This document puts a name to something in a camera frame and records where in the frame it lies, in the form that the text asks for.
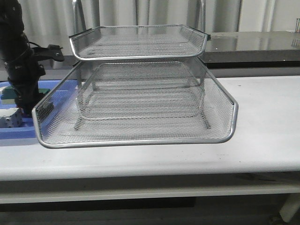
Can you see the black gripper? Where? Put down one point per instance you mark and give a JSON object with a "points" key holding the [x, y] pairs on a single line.
{"points": [[24, 71]]}

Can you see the silver mesh tray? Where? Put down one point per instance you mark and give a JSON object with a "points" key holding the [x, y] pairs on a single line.
{"points": [[57, 129], [169, 103], [138, 42]]}

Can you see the red emergency stop push button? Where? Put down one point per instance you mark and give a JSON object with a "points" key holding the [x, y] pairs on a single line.
{"points": [[41, 111]]}

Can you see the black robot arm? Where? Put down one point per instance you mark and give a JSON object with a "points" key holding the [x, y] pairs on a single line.
{"points": [[12, 27]]}

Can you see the green and beige electrical module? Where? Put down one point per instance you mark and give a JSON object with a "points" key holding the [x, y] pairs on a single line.
{"points": [[9, 94]]}

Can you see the white circuit breaker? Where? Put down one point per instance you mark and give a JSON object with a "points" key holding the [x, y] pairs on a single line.
{"points": [[10, 118]]}

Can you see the blue plastic tray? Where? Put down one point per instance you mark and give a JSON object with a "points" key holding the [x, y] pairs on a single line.
{"points": [[26, 130]]}

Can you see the grey stone counter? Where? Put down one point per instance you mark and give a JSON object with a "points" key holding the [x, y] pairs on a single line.
{"points": [[252, 49]]}

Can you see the silver rack frame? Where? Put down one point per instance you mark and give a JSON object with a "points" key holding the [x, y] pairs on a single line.
{"points": [[142, 74]]}

